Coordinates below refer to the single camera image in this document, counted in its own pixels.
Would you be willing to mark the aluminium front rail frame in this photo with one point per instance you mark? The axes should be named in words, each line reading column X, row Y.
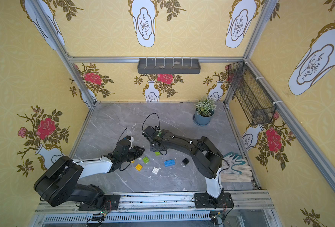
column 249, row 207

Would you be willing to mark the work glove with teal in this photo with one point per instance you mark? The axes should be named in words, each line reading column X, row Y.
column 236, row 169

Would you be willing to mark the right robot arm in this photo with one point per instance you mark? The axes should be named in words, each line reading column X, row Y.
column 205, row 155

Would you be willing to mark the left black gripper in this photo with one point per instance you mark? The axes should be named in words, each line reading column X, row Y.
column 132, row 152

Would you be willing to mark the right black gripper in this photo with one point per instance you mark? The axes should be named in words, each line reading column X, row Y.
column 151, row 136

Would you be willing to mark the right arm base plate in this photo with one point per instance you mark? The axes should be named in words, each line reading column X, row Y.
column 205, row 201

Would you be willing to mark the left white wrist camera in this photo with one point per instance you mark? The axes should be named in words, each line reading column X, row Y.
column 130, row 139

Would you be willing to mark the white lego brick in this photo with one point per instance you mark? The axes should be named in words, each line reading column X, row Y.
column 155, row 170

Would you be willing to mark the grey wall shelf tray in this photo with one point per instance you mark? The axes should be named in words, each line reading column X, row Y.
column 165, row 65

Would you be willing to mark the potted plant blue pot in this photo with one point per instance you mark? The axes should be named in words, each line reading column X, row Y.
column 205, row 109

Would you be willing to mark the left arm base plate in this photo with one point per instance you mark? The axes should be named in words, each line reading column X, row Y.
column 105, row 203

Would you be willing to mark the black lego brick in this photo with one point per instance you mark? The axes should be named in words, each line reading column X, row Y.
column 185, row 161

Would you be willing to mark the blue long lego brick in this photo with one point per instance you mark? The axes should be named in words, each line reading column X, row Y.
column 170, row 162

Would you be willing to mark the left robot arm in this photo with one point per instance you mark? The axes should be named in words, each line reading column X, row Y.
column 60, row 182

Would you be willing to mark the black wire mesh basket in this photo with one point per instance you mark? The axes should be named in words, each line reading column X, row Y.
column 257, row 105

